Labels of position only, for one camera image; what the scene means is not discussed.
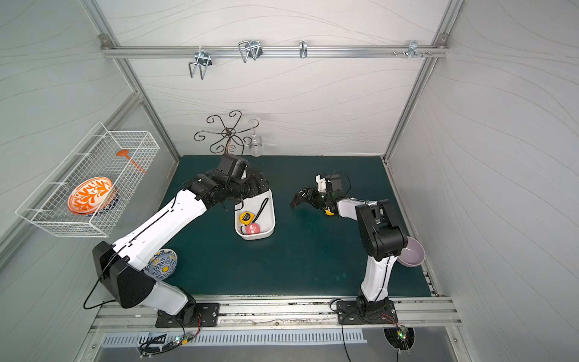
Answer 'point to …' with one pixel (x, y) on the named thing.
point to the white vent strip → (331, 335)
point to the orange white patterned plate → (92, 196)
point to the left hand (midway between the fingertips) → (262, 188)
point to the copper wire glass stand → (228, 133)
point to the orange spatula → (126, 154)
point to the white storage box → (262, 206)
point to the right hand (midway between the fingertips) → (302, 193)
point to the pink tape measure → (252, 228)
